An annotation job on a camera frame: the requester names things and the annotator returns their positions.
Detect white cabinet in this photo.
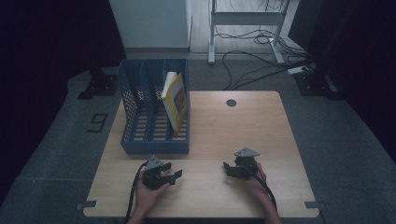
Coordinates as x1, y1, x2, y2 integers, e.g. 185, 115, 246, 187
108, 0, 192, 49

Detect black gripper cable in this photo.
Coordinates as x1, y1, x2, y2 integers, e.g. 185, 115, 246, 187
123, 161, 150, 224
246, 163, 278, 212

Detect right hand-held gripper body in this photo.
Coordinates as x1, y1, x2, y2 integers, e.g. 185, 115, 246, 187
232, 147, 262, 180

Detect dark curtain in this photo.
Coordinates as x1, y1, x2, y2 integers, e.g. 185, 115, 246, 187
0, 0, 127, 203
288, 0, 396, 164

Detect yellow book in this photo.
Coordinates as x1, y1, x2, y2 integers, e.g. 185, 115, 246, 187
161, 71, 189, 135

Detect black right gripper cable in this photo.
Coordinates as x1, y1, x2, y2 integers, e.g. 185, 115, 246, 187
246, 163, 278, 212

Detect black floor cables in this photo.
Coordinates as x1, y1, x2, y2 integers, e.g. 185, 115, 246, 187
214, 0, 314, 91

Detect blue file rack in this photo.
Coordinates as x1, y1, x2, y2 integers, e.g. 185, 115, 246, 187
117, 58, 191, 156

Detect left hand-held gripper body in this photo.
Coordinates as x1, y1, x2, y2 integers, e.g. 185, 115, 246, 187
141, 155, 171, 191

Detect grey tape strip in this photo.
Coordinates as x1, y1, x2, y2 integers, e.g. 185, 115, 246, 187
304, 201, 327, 210

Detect white power strip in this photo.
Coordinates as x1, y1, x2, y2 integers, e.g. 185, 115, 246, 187
287, 65, 310, 76

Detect person's left hand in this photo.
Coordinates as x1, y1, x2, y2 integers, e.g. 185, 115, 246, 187
134, 170, 172, 217

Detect white metal desk frame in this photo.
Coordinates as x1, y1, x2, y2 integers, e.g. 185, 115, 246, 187
207, 0, 292, 65

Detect black stand base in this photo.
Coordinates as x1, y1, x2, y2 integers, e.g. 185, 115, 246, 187
293, 68, 344, 101
77, 65, 120, 101

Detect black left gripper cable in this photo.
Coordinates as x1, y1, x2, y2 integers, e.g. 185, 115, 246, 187
123, 161, 150, 224

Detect person's right hand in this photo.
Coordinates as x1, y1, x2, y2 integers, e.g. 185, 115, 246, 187
244, 161, 269, 203

